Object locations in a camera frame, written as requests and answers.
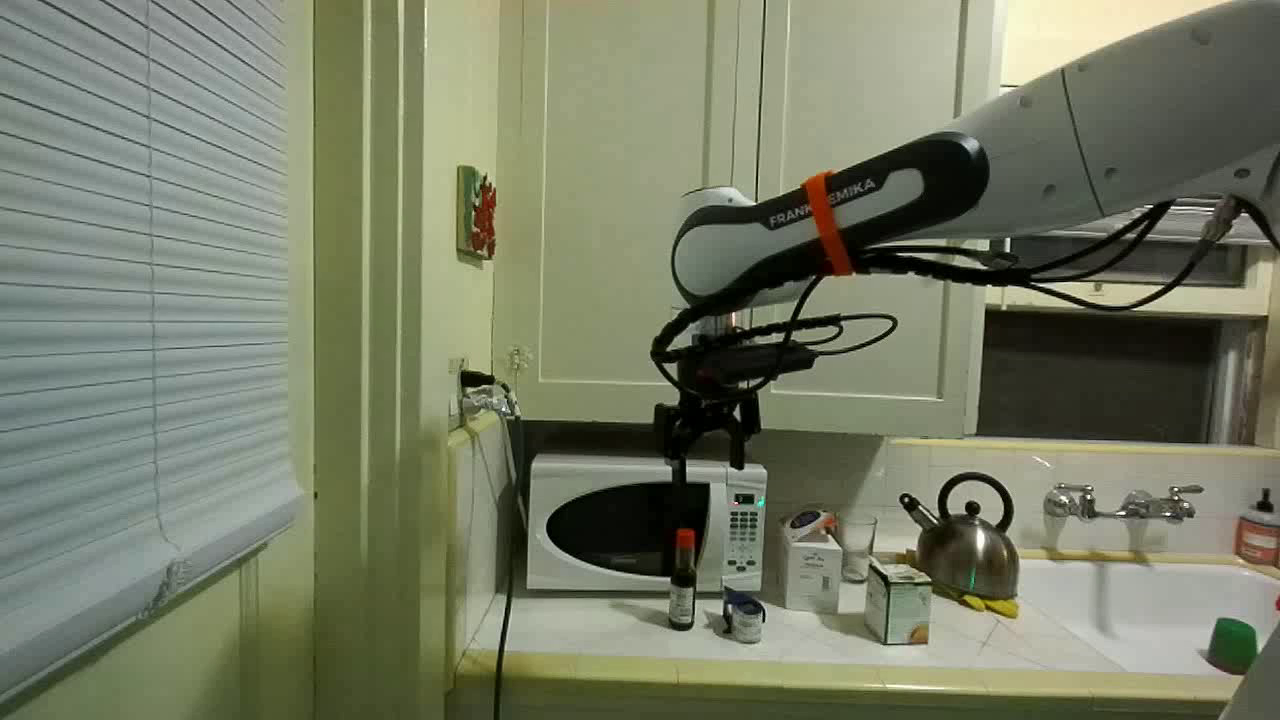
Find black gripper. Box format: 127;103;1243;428
653;336;817;523

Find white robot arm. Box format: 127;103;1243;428
653;0;1280;462

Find white carton orange top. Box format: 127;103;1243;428
781;509;842;612

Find white microwave oven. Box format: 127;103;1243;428
525;450;766;591

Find dark bottle red cap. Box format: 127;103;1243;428
667;528;696;630

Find clear drinking glass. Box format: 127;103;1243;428
842;517;879;583

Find white green small box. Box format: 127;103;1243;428
866;559;933;647

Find yellow sponge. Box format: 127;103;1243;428
958;591;1019;620

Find white sink basin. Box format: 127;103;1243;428
1019;559;1280;674

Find red soap bottle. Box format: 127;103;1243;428
1236;492;1280;568

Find green cup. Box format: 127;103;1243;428
1207;615;1257;674

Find white window blind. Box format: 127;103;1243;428
0;0;299;700

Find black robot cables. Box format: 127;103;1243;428
646;190;1280;391

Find wall power outlet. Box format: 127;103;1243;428
446;357;484;428

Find black power cord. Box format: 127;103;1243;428
458;371;526;720

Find red green wall decoration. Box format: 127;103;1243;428
454;165;494;260

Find chrome wall faucet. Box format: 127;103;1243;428
1043;482;1200;523

